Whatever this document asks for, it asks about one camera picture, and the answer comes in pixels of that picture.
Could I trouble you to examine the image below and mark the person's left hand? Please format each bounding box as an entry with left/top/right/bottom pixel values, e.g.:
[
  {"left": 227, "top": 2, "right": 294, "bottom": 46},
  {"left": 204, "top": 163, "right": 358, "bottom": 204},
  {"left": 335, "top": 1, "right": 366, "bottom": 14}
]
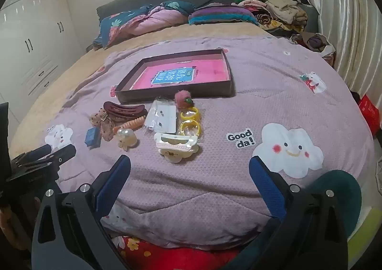
[{"left": 0, "top": 196, "right": 41, "bottom": 249}]

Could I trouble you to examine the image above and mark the pale shiny curtain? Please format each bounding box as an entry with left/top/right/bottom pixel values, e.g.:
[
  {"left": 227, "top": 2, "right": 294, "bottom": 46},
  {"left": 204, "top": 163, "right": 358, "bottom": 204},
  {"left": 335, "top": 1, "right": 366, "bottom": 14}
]
[{"left": 301, "top": 0, "right": 382, "bottom": 127}]

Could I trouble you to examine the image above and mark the red bag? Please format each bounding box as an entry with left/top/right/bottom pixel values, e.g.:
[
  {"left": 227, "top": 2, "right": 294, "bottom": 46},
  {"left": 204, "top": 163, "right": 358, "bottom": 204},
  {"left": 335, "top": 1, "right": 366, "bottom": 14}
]
[{"left": 358, "top": 94, "right": 381, "bottom": 136}]

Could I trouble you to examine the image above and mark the purple printed blanket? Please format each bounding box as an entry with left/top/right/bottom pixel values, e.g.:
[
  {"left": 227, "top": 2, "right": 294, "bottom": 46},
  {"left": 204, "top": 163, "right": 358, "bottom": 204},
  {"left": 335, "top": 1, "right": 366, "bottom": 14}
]
[{"left": 45, "top": 36, "right": 377, "bottom": 247}]

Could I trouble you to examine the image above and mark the cream claw hair clip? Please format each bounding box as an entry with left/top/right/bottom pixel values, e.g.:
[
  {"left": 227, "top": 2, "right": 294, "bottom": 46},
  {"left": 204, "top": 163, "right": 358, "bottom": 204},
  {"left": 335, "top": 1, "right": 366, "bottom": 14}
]
[{"left": 154, "top": 132, "right": 200, "bottom": 165}]

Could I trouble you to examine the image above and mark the pile of clothes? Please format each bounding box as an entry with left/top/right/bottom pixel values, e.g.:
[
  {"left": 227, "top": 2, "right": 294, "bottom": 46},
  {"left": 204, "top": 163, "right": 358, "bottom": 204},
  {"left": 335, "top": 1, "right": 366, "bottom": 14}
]
[{"left": 231, "top": 0, "right": 320, "bottom": 38}]

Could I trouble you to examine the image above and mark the yellow hoop earrings packet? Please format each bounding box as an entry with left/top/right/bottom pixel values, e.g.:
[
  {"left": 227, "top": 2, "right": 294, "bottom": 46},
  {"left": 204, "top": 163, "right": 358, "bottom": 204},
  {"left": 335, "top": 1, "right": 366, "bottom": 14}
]
[{"left": 177, "top": 106, "right": 205, "bottom": 139}]

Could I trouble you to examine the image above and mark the clear packet with white card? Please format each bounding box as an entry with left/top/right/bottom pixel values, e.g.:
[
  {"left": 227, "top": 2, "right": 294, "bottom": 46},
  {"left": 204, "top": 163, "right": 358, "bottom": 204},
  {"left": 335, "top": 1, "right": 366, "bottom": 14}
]
[{"left": 148, "top": 97, "right": 177, "bottom": 135}]

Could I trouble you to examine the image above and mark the bag of clothes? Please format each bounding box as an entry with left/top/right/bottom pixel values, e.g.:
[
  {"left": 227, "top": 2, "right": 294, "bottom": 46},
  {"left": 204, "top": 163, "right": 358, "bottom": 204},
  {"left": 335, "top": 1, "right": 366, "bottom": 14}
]
[{"left": 291, "top": 31, "right": 336, "bottom": 65}]

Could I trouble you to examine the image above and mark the small clear earring packet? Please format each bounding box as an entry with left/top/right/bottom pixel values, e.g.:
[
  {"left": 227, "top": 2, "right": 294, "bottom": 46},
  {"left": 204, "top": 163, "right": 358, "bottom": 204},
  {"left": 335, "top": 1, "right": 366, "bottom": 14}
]
[{"left": 142, "top": 115, "right": 159, "bottom": 135}]

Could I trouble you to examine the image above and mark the white wardrobe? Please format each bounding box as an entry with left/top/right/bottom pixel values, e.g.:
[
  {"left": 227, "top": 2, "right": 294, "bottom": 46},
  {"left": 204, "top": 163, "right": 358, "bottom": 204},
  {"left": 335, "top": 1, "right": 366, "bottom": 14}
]
[{"left": 0, "top": 0, "right": 85, "bottom": 127}]

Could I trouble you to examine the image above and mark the small blue box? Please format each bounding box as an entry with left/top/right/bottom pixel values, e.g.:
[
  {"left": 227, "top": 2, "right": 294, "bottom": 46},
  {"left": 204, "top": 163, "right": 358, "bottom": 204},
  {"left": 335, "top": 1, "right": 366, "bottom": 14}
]
[{"left": 84, "top": 127, "right": 101, "bottom": 149}]

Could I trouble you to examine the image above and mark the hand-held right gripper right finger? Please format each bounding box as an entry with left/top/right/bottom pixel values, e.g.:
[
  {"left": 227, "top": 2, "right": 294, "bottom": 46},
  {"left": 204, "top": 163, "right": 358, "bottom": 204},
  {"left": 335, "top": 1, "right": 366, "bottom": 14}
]
[{"left": 249, "top": 155, "right": 350, "bottom": 270}]

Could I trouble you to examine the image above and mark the beige bed sheet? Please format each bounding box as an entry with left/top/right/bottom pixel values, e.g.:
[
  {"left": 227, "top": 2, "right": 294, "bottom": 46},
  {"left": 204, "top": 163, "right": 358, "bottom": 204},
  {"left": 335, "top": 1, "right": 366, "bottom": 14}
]
[{"left": 9, "top": 24, "right": 269, "bottom": 154}]

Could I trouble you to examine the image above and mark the striped pillow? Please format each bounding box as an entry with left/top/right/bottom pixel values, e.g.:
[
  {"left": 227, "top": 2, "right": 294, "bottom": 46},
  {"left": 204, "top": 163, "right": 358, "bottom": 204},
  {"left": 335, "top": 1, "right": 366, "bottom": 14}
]
[{"left": 188, "top": 5, "right": 260, "bottom": 26}]

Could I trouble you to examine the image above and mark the pearl flower hair clip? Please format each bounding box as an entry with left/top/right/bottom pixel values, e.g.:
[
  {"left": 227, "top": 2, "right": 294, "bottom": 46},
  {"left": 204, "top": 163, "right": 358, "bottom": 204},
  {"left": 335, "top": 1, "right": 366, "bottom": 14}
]
[{"left": 116, "top": 128, "right": 138, "bottom": 151}]

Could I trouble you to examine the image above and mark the orange spiral hair tie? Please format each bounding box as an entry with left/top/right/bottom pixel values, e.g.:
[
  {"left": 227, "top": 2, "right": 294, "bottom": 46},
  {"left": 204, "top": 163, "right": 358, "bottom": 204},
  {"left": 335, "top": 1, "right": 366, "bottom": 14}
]
[{"left": 113, "top": 117, "right": 145, "bottom": 133}]

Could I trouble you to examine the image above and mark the dark shallow box pink inside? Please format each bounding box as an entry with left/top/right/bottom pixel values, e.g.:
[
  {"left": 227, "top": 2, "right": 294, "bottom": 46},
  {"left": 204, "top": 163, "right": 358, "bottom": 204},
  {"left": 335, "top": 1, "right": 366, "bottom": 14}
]
[{"left": 115, "top": 48, "right": 233, "bottom": 105}]

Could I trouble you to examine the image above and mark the pink fluffy pompom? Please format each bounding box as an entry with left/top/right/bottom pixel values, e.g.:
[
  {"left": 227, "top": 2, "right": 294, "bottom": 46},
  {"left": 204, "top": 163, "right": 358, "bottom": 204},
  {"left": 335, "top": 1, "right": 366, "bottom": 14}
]
[{"left": 174, "top": 90, "right": 194, "bottom": 109}]

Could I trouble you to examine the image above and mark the blue pink floral quilt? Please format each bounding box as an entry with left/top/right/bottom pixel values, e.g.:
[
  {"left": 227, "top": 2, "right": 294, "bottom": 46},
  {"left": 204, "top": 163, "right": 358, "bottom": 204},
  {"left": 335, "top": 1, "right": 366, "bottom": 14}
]
[{"left": 92, "top": 2, "right": 196, "bottom": 50}]

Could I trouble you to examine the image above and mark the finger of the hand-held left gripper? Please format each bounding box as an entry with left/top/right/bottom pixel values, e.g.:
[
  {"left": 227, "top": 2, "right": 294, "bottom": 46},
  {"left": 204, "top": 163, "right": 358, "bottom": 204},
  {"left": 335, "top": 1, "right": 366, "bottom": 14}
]
[
  {"left": 39, "top": 144, "right": 77, "bottom": 169},
  {"left": 10, "top": 144, "right": 54, "bottom": 166}
]

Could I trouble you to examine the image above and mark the dark red banana hair clip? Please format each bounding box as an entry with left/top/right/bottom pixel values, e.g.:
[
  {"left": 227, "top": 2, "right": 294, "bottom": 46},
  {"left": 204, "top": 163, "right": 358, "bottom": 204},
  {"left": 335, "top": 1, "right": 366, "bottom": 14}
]
[{"left": 103, "top": 101, "right": 148, "bottom": 118}]

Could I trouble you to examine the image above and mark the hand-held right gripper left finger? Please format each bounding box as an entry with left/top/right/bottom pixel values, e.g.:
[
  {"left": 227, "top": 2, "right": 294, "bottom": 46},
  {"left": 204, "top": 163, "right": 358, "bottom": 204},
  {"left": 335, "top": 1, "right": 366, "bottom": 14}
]
[{"left": 31, "top": 154, "right": 132, "bottom": 270}]

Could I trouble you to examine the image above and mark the brown polka-dot bow hair clip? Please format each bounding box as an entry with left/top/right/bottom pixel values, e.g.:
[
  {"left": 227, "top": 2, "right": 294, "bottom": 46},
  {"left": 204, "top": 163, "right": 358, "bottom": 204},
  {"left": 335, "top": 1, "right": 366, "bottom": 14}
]
[{"left": 90, "top": 112, "right": 115, "bottom": 141}]

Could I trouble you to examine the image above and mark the lime green cloth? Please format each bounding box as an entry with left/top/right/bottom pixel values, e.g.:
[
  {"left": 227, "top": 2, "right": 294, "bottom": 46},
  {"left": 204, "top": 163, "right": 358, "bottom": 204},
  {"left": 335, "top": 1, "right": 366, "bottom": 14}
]
[{"left": 348, "top": 207, "right": 373, "bottom": 261}]

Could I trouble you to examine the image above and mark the red floral cloth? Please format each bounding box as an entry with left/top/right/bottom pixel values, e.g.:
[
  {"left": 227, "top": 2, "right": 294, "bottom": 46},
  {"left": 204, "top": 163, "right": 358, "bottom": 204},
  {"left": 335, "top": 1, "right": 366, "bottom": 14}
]
[{"left": 112, "top": 236, "right": 248, "bottom": 270}]

